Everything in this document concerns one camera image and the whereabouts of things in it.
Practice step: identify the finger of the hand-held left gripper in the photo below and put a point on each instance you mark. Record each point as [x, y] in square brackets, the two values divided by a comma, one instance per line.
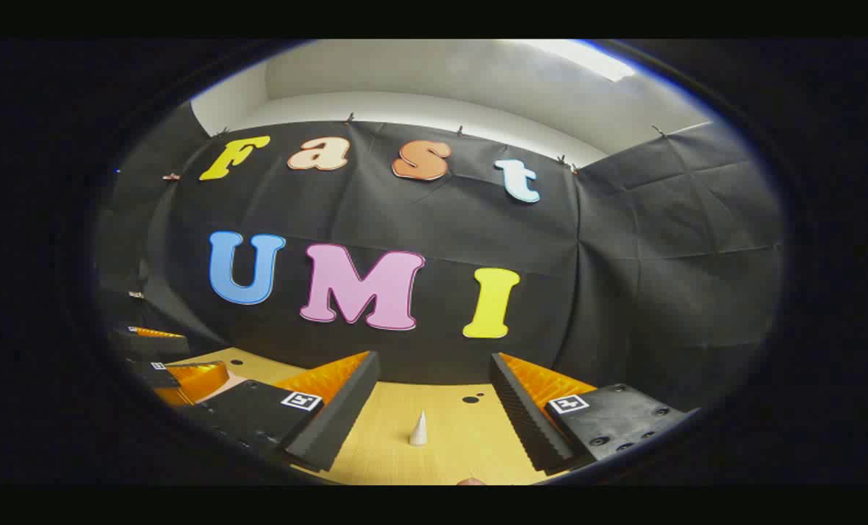
[149, 344]
[162, 376]

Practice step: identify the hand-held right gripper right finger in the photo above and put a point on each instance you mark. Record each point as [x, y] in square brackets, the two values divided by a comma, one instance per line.
[525, 415]

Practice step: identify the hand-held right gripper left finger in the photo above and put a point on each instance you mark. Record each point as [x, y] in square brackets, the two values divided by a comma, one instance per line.
[346, 408]

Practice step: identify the white skin care tube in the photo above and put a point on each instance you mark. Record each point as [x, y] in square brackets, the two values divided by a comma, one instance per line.
[419, 430]

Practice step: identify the ceiling light panel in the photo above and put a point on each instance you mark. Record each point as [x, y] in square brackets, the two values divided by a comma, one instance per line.
[590, 58]

